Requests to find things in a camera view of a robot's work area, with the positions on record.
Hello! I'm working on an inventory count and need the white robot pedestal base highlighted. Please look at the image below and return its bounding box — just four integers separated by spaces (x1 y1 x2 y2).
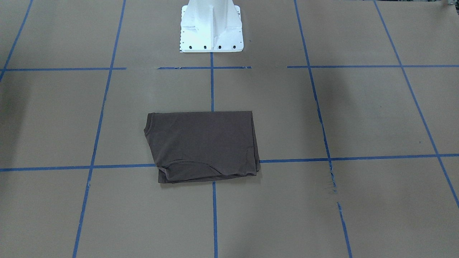
179 0 244 53

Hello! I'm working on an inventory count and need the dark brown t-shirt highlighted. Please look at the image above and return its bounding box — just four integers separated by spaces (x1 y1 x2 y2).
144 111 261 183

